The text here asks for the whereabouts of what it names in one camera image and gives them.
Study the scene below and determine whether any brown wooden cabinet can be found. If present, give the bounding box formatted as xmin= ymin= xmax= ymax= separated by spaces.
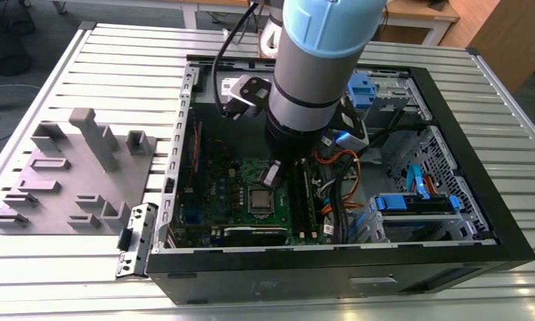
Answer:
xmin=440 ymin=0 xmax=535 ymax=93

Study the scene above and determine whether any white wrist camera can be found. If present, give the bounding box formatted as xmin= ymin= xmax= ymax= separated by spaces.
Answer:
xmin=332 ymin=100 xmax=370 ymax=150
xmin=223 ymin=75 xmax=273 ymax=120

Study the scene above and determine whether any black camera cable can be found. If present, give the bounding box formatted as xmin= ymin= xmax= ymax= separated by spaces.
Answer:
xmin=211 ymin=1 xmax=258 ymax=118

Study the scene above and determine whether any black graphics card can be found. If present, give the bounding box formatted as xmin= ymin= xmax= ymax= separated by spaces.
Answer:
xmin=221 ymin=226 xmax=292 ymax=247

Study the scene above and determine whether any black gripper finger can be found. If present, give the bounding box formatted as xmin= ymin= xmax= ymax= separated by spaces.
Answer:
xmin=257 ymin=158 xmax=282 ymax=189

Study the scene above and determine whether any orange red wire bundle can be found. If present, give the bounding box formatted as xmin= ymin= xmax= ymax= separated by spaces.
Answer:
xmin=313 ymin=148 xmax=362 ymax=218

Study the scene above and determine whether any black PC case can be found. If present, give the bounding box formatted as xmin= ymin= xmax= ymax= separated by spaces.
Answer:
xmin=143 ymin=53 xmax=535 ymax=305

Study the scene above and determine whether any thin red wire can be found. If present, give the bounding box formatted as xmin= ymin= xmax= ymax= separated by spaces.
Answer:
xmin=183 ymin=119 xmax=205 ymax=194

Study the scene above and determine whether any hard disk in blue carrier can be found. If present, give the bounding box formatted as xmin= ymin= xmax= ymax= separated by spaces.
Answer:
xmin=373 ymin=194 xmax=461 ymax=215

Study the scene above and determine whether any grey metal drive cage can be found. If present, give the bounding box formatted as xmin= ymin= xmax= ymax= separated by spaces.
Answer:
xmin=342 ymin=70 xmax=433 ymax=151

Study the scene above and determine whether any grey metal disk cage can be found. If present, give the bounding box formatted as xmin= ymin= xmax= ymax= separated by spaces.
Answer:
xmin=364 ymin=193 xmax=491 ymax=243

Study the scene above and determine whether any metal slot bracket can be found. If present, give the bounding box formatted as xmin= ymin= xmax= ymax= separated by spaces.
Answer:
xmin=114 ymin=201 xmax=159 ymax=279

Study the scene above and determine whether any blue drive bay latch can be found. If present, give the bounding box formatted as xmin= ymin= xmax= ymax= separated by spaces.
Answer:
xmin=345 ymin=72 xmax=377 ymax=110

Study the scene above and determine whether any thick black cable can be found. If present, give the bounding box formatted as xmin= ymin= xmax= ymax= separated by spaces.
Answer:
xmin=329 ymin=123 xmax=430 ymax=243

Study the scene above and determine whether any grey parts rack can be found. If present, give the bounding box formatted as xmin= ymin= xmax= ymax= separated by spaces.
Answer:
xmin=0 ymin=107 xmax=159 ymax=237

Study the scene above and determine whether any CPU socket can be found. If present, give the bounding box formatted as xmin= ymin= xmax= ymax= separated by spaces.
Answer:
xmin=246 ymin=184 xmax=276 ymax=220

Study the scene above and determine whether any blue flat wire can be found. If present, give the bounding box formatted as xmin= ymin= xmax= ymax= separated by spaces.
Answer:
xmin=406 ymin=165 xmax=430 ymax=201
xmin=350 ymin=213 xmax=372 ymax=243

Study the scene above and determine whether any green motherboard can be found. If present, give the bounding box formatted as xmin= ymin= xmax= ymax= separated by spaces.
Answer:
xmin=173 ymin=133 xmax=329 ymax=249

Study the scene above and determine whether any black bin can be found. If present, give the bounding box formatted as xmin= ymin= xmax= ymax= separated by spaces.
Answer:
xmin=0 ymin=13 xmax=33 ymax=77

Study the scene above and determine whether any wooden desk white frame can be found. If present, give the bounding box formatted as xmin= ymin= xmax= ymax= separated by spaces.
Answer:
xmin=382 ymin=0 xmax=461 ymax=46

